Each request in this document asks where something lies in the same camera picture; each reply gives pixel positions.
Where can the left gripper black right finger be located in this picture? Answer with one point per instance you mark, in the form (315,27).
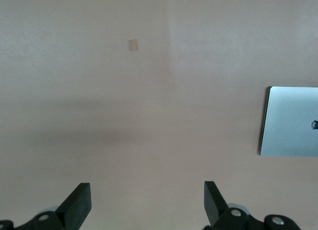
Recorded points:
(216,207)

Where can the brown table cover sheet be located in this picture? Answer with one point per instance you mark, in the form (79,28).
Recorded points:
(124,115)

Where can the grey laptop with black keyboard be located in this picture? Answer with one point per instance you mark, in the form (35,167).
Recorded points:
(288,120)

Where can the small brown tape patch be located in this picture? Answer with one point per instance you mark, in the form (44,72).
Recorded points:
(133,45)

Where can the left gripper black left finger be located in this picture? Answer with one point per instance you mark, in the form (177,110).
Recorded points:
(74,205)

